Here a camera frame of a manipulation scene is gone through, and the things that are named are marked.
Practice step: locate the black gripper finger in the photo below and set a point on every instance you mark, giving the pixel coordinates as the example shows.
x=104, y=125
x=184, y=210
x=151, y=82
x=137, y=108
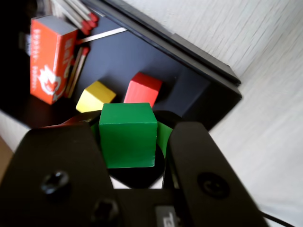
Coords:
x=208, y=177
x=54, y=165

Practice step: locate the green wooden cube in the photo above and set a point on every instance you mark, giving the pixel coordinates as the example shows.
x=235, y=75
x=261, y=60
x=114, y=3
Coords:
x=127, y=134

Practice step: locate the black cardboard box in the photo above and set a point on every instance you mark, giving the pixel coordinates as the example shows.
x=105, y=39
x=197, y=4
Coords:
x=132, y=54

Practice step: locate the yellow wooden cube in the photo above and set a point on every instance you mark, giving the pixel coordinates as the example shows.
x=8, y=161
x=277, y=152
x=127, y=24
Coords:
x=94, y=98

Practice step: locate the orange matchbox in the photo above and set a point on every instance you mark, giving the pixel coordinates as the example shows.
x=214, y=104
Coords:
x=47, y=63

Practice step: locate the red wooden cube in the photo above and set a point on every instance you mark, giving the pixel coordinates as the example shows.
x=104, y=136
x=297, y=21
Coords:
x=142, y=91

